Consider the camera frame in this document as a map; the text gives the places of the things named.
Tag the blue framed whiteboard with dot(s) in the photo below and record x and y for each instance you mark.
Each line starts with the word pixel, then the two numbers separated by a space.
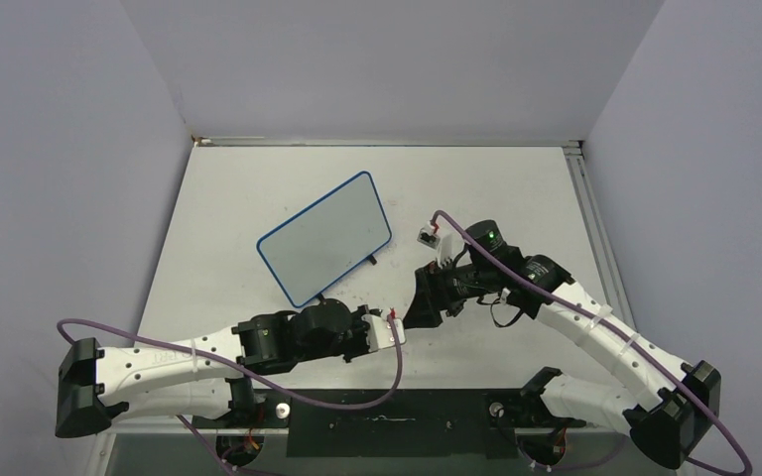
pixel 326 240

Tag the aluminium frame rail front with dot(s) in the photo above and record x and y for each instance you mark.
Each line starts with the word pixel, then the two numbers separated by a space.
pixel 554 402

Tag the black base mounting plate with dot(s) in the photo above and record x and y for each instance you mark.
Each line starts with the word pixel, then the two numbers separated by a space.
pixel 412 423

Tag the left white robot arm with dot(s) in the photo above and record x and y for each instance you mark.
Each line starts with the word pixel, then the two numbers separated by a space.
pixel 206 376

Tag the aluminium frame rail right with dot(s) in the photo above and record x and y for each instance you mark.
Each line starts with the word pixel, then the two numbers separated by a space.
pixel 604 257

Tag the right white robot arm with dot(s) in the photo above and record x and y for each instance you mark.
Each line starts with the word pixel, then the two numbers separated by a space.
pixel 544 291

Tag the aluminium frame rail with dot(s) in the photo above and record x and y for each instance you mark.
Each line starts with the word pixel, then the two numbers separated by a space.
pixel 604 257
pixel 554 402

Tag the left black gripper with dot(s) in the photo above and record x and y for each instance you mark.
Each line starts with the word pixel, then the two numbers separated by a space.
pixel 361 324

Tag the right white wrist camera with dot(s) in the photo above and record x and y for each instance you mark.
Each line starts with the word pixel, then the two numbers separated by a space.
pixel 446 244

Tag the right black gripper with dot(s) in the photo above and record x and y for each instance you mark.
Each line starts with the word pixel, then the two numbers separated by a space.
pixel 426 307

